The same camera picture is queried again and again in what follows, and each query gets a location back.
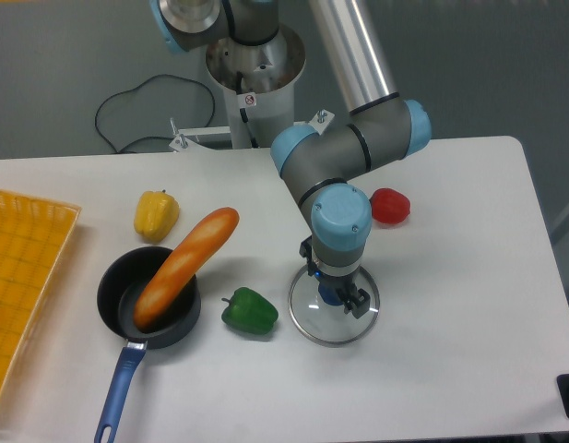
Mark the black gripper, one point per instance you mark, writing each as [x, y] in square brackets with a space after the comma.
[337, 272]

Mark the glass pot lid blue knob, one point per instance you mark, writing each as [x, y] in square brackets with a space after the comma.
[327, 324]

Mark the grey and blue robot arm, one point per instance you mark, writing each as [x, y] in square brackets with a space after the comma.
[315, 163]

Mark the red bell pepper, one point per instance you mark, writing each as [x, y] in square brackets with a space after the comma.
[389, 206]

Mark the green bell pepper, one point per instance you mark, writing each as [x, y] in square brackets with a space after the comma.
[250, 312]

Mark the orange baguette bread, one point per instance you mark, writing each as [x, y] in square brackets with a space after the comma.
[203, 241]

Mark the yellow bell pepper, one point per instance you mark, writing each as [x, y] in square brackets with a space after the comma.
[156, 213]

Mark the yellow plastic basket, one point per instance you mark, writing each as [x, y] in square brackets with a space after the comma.
[34, 233]

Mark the black saucepan blue handle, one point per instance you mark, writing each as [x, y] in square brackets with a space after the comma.
[118, 298]

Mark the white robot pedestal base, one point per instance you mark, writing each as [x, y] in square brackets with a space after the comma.
[257, 83]

